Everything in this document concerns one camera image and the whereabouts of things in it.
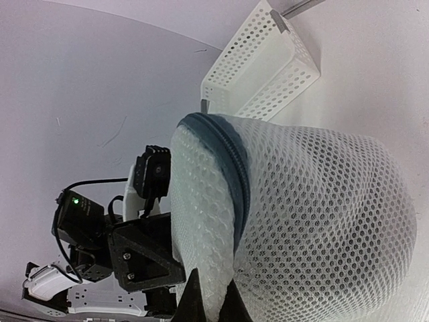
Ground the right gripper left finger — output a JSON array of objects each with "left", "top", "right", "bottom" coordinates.
[{"left": 171, "top": 268, "right": 207, "bottom": 322}]

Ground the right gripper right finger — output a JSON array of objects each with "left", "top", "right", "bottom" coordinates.
[{"left": 219, "top": 280, "right": 251, "bottom": 322}]

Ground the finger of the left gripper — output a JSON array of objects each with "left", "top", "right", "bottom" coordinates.
[{"left": 112, "top": 213, "right": 186, "bottom": 290}]

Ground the white mesh laundry bag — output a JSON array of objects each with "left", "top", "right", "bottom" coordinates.
[{"left": 170, "top": 113, "right": 416, "bottom": 321}]

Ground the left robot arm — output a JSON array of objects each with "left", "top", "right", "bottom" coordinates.
[{"left": 23, "top": 178, "right": 186, "bottom": 319}]

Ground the white perforated plastic basket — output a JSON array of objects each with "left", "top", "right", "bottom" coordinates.
[{"left": 200, "top": 1, "right": 320, "bottom": 121}]

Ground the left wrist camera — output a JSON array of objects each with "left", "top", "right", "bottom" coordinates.
[{"left": 133, "top": 145, "right": 171, "bottom": 200}]

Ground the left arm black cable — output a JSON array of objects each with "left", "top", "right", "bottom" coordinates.
[{"left": 53, "top": 177, "right": 130, "bottom": 284}]

